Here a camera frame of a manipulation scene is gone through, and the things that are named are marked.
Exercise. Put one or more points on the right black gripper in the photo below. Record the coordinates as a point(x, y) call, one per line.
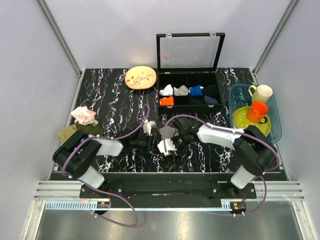
point(174, 138)

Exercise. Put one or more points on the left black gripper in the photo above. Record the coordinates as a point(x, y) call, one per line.
point(152, 143)

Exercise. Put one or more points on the grey underwear with cream waistband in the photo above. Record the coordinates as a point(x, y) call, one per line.
point(168, 132)

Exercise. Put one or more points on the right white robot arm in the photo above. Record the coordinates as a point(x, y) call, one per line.
point(255, 152)

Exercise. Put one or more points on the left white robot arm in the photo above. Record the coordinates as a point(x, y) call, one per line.
point(76, 155)

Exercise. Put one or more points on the orange rolled underwear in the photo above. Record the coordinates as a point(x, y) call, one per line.
point(166, 101)

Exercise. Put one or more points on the navy rolled underwear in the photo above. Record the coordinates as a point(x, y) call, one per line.
point(210, 101)

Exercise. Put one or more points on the grey rolled underwear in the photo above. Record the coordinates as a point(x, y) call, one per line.
point(181, 91)

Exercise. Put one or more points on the blue rolled underwear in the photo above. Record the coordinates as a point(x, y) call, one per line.
point(196, 90)

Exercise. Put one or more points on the white rolled underwear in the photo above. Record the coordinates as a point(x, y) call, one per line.
point(167, 91)

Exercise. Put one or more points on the black rolled underwear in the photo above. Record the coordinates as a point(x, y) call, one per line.
point(211, 91)

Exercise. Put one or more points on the pink and white underwear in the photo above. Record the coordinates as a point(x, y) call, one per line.
point(84, 116)

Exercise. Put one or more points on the olive and khaki underwear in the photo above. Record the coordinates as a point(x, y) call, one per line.
point(91, 129)

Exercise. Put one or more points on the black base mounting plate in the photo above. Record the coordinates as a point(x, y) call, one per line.
point(176, 190)

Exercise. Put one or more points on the green dotted plate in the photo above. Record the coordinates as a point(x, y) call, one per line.
point(240, 121)

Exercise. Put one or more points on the oval painted wooden plate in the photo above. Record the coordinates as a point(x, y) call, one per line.
point(140, 78)

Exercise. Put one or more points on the teal transparent plastic bin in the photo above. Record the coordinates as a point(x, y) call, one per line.
point(239, 96)

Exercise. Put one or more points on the black compartment storage box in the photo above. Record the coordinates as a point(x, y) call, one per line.
point(189, 59)

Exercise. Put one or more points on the orange mug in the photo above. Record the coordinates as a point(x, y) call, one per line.
point(257, 112)

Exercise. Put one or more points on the cream yellow mug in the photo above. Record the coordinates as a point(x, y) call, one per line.
point(260, 93)

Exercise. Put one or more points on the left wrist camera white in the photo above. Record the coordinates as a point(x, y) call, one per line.
point(147, 127)

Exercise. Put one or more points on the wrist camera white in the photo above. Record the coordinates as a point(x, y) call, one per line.
point(166, 146)
point(147, 127)

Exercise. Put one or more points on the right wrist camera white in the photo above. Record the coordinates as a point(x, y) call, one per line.
point(166, 146)

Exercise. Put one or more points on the aluminium frame post left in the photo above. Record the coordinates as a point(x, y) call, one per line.
point(59, 36)

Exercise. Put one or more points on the aluminium frame post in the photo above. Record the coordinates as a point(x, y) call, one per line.
point(59, 36)
point(276, 33)

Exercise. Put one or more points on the aluminium frame post right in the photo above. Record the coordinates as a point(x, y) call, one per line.
point(276, 33)

